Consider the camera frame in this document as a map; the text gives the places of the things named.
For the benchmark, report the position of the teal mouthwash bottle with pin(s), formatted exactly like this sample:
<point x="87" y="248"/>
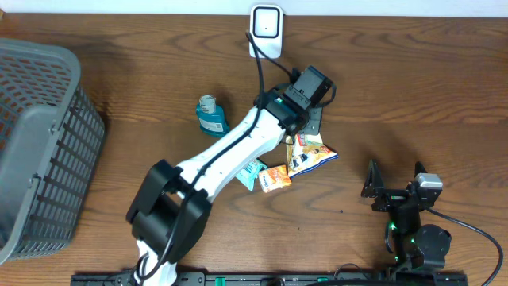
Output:
<point x="211" y="117"/>

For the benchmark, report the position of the white barcode scanner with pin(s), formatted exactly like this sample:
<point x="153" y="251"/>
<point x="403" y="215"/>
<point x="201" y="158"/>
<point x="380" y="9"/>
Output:
<point x="266" y="27"/>

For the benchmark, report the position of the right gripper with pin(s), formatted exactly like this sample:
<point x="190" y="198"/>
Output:
<point x="390" y="198"/>

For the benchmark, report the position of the orange snack packet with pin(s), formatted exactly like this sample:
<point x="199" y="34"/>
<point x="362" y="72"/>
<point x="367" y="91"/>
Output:
<point x="274" y="178"/>

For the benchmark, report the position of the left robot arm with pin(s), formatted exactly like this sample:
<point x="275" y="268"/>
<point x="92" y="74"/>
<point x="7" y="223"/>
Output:
<point x="170" y="211"/>

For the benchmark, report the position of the light blue wipes pack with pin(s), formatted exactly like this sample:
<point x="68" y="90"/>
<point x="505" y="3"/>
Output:
<point x="249" y="173"/>

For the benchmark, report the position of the grey plastic basket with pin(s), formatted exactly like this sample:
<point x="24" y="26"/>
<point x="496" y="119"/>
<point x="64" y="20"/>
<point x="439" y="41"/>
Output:
<point x="51" y="139"/>

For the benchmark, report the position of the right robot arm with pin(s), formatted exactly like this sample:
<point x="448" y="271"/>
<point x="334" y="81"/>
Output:
<point x="419" y="248"/>

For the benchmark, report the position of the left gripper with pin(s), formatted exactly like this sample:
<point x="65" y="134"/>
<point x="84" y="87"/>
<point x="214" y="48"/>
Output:
<point x="315" y="128"/>

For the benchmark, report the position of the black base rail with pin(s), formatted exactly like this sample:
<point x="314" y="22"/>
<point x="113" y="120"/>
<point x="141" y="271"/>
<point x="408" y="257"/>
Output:
<point x="343" y="278"/>

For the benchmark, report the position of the snack bag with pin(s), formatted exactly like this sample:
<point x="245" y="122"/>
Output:
<point x="306" y="153"/>

